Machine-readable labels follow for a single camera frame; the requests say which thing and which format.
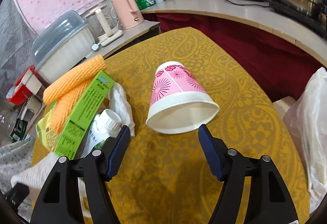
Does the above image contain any white bubble wrap piece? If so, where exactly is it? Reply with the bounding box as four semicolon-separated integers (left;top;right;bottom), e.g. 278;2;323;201
11;152;91;218

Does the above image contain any green wasabi box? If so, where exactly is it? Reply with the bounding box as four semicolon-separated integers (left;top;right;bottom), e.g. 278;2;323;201
54;71;114;160

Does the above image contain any orange foam net sleeve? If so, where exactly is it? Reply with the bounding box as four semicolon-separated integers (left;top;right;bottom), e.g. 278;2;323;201
43;55;106;134

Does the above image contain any white tissue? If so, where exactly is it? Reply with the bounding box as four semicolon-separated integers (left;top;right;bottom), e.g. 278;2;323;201
107;82;135;137

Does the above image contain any pink paper cup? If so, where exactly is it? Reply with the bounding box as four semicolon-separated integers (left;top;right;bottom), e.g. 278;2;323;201
146;61;219;134

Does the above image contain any trash bin with white liner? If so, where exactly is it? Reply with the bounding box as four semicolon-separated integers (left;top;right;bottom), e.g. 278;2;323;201
283;67;327;214

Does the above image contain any wooden stool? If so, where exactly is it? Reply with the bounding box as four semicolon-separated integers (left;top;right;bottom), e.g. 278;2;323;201
273;96;296;119

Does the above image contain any red plastic basket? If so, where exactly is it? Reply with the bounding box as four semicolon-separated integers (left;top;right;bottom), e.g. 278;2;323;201
7;65;36;106

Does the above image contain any dark red counter curtain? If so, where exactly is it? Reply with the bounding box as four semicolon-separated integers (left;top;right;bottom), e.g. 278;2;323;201
143;13;322;102

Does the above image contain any yellow paisley tablecloth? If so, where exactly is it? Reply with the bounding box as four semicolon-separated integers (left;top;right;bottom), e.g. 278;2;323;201
104;28;309;223

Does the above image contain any white dish rack grey lid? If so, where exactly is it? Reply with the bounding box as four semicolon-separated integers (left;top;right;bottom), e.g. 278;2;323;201
32;11;95;84

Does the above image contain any black induction cooktop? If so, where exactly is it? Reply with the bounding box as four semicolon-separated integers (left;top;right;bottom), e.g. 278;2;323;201
269;1;326;39

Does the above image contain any white glass electric kettle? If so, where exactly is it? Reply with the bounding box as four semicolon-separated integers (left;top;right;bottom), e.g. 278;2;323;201
83;4;123;47

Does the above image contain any pink electric kettle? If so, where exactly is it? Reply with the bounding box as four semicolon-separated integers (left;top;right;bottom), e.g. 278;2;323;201
111;0;144;30

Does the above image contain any black power cable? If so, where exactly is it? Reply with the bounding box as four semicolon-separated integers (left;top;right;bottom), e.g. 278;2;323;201
224;0;271;8

